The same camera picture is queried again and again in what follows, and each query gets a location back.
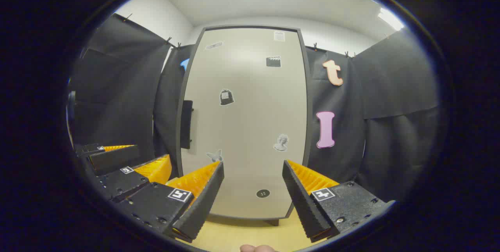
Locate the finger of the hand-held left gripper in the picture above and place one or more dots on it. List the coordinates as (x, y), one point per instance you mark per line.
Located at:
(113, 159)
(117, 183)

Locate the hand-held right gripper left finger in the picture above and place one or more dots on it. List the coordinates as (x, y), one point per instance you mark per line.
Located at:
(203, 201)

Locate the black backdrop cloth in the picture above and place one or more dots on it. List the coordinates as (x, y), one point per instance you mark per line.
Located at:
(390, 88)

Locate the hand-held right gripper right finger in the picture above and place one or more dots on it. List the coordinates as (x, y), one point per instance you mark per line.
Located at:
(302, 201)

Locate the small ceiling light panel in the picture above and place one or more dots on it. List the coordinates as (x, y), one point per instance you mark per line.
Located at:
(390, 19)

